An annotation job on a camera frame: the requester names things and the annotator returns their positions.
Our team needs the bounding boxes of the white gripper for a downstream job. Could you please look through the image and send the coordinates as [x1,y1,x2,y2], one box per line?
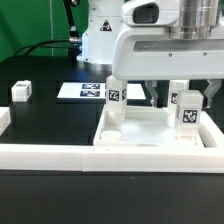
[112,0,224,108]

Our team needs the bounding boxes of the black cables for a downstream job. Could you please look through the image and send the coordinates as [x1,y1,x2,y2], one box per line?
[13,37,83,57]

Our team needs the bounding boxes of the white marker sheet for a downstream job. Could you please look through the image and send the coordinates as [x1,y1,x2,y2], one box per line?
[57,82,146,100]

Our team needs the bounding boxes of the white U-shaped fence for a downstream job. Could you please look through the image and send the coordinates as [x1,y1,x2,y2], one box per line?
[0,112,224,173]

